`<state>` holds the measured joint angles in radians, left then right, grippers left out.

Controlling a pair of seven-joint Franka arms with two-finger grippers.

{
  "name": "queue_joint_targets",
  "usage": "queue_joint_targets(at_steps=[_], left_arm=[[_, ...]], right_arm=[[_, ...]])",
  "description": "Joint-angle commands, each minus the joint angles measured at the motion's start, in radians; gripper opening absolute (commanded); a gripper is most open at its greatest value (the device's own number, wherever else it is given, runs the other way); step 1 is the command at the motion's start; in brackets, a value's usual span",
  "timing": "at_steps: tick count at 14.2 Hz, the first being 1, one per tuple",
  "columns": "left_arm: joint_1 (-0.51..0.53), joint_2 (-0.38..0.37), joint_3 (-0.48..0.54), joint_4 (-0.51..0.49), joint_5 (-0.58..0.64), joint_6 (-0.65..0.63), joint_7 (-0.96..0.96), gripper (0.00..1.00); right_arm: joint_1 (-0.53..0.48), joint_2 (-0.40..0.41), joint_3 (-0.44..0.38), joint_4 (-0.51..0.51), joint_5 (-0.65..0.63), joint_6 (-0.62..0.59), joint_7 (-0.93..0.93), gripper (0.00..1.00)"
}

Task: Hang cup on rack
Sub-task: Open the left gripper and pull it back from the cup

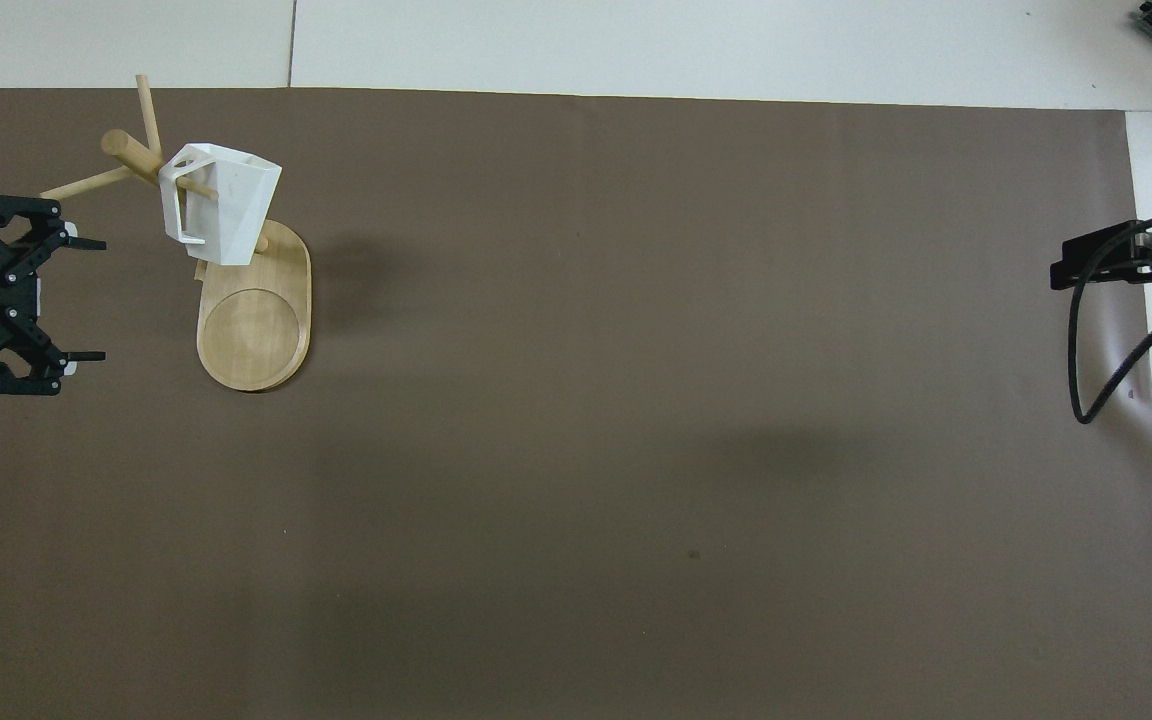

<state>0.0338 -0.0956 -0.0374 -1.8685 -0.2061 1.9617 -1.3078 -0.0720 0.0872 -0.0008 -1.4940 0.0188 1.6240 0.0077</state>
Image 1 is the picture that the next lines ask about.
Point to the white faceted cup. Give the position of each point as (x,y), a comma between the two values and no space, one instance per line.
(224,212)

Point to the wooden cup rack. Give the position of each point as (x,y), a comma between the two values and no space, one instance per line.
(254,320)

